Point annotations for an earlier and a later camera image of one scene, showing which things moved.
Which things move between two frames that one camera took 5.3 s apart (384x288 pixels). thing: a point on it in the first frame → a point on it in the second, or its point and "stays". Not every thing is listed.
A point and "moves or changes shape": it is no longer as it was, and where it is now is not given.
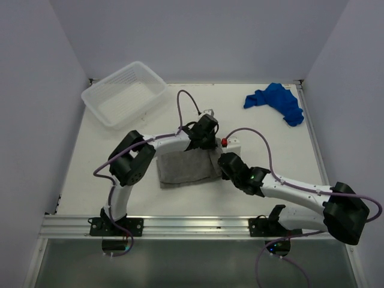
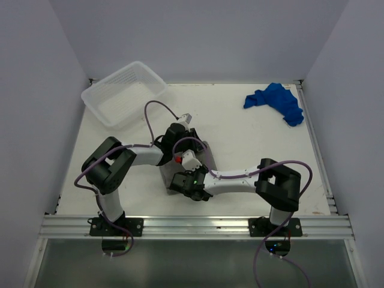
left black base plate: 104,228 stays
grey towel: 179,168 moves or changes shape
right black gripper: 224,176 → 191,173
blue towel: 281,99 stays
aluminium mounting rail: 164,227 stays
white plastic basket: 121,95 stays
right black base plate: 263,227 stays
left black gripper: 212,144 → 191,133
